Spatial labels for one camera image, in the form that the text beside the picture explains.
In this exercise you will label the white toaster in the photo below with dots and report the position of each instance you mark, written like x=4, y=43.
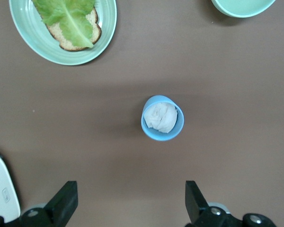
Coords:
x=1, y=184

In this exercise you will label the mint green plate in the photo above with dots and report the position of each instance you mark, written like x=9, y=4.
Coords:
x=33, y=40

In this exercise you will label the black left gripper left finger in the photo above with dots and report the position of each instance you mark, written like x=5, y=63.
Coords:
x=61, y=208

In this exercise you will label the toasted bread slice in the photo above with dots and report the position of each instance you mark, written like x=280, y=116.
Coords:
x=61, y=39

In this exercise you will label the mint green bowl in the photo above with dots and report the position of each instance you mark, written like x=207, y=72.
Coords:
x=241, y=10

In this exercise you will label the green lettuce leaf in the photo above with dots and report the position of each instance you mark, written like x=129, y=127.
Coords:
x=68, y=21

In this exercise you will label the blue plastic cup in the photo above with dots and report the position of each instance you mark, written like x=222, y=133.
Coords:
x=161, y=137

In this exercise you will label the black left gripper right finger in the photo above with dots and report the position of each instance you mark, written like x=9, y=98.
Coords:
x=198, y=212

